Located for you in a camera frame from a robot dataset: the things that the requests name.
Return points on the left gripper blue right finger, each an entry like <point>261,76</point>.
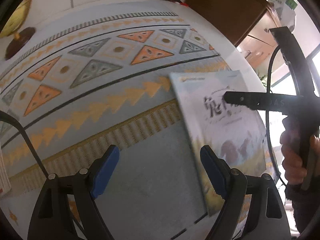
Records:
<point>217,171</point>

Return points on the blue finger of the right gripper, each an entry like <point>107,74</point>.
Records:
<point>261,101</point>

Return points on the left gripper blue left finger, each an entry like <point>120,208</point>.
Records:
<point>101,170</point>

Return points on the blue fairy tales book 02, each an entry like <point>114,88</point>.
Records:
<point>5,185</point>

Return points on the person's right hand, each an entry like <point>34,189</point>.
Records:
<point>292,163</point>

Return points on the small floor green plant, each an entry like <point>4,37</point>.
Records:
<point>263,79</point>

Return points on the dark brown wooden cabinet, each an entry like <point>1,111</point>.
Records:
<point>245,23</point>

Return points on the patterned blue table mat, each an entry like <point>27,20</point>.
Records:
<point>100,76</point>

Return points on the green white boxes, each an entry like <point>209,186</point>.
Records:
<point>287,16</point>

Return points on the antique yellow globe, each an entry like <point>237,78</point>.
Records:
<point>12,28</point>

